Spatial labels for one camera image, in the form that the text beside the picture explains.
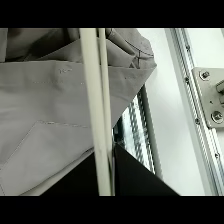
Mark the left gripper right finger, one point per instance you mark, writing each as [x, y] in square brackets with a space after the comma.
[133, 180]

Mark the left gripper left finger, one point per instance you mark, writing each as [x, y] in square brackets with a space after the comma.
[85, 180]

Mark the cream clothes hanger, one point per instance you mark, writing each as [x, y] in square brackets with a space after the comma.
[95, 110]

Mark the white long-sleeved shirt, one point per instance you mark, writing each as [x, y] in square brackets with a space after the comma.
[43, 100]

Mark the silver frame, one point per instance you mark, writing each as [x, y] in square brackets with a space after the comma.
[210, 96]

